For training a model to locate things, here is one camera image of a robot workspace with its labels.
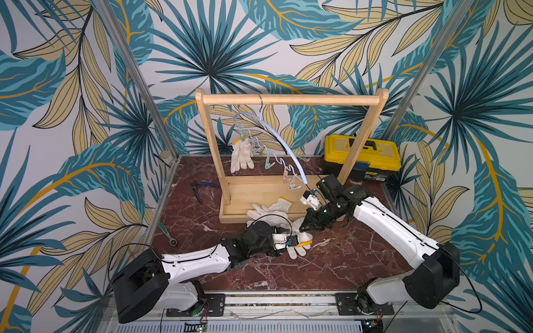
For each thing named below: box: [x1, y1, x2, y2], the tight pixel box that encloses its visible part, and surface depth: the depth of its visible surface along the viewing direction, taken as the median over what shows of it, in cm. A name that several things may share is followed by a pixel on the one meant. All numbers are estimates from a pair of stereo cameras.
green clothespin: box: [264, 152, 276, 170], surface depth 75 cm
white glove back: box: [268, 196, 293, 214], surface depth 100 cm
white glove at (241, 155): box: [230, 136, 255, 174], surface depth 94 cm
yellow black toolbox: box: [323, 134, 402, 186], surface depth 102 cm
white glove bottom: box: [287, 217, 313, 261], surface depth 77 cm
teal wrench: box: [158, 222, 178, 247], surface depth 90 cm
